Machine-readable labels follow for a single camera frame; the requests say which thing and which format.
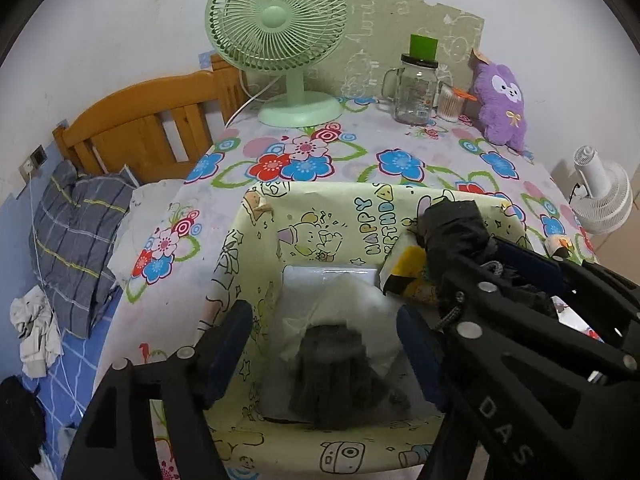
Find purple plush bunny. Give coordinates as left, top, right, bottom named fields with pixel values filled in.
left=470, top=49, right=532, bottom=153

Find white standing fan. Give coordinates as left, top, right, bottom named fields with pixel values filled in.
left=570, top=145, right=633, bottom=235

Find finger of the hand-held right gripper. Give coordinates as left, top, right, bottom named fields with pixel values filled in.
left=440, top=260, right=640, bottom=383
left=500, top=242, right=640, bottom=321

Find cotton swab jar orange lid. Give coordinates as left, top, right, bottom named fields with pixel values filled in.
left=436, top=84, right=478, bottom=123

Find white bedding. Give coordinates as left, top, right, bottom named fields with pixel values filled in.
left=107, top=180, right=188, bottom=286

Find yellow printed storage box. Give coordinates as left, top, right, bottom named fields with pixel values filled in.
left=205, top=180, right=523, bottom=476

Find glass jar mug green lid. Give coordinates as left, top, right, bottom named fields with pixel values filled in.
left=382, top=34, right=441, bottom=126

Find blue checked bedsheet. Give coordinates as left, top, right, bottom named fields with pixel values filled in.
left=10, top=280, right=131, bottom=476

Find wall power socket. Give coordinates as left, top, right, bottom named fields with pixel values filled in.
left=19, top=145, right=48, bottom=181

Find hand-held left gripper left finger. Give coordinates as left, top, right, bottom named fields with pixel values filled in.
left=62, top=300, right=253, bottom=480

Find crumpled white cloth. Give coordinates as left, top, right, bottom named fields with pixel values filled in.
left=10, top=285, right=63, bottom=378

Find clear plastic packets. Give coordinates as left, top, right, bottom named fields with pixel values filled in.
left=550, top=296, right=603, bottom=343

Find wooden bed headboard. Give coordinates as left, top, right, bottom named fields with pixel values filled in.
left=52, top=54, right=248, bottom=186

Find white plastic-wrapped pack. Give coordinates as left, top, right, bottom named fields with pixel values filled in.
left=281, top=264, right=383, bottom=311

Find floral tablecloth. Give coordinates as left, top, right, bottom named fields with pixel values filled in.
left=90, top=95, right=601, bottom=480

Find yellow cartoon tissue pack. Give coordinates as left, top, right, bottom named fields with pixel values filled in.
left=380, top=245, right=446, bottom=306

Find grey plaid pillow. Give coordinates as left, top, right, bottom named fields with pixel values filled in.
left=30, top=160, right=138, bottom=338

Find green printed cardboard panel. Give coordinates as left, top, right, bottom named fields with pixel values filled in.
left=320, top=0, right=486, bottom=106

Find grey sock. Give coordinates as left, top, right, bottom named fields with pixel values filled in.
left=287, top=325, right=416, bottom=431

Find white fan power cable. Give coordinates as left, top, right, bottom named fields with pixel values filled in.
left=225, top=70, right=271, bottom=127

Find green desk fan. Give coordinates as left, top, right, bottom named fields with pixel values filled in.
left=206, top=0, right=351, bottom=128

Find dark garment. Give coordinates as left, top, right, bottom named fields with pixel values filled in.
left=0, top=375, right=46, bottom=466

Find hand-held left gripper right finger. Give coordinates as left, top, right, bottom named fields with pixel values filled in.
left=397, top=304, right=448, bottom=413

